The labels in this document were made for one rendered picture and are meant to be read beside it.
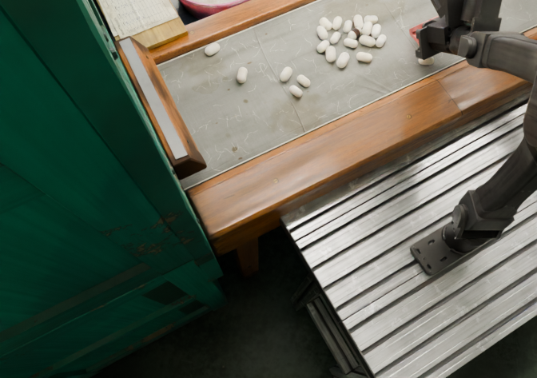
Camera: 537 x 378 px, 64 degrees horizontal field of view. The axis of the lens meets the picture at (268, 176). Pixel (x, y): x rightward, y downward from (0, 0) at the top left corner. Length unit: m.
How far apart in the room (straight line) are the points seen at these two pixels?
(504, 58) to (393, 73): 0.30
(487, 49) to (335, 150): 0.32
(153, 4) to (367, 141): 0.57
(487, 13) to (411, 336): 0.61
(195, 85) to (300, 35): 0.27
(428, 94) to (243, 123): 0.40
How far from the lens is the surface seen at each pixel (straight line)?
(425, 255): 0.94
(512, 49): 0.78
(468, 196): 0.85
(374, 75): 1.01
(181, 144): 0.76
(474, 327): 0.97
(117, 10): 1.08
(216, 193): 0.82
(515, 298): 1.01
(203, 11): 1.10
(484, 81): 1.06
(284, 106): 0.93
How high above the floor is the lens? 1.54
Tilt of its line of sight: 69 degrees down
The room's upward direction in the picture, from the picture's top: 3 degrees clockwise
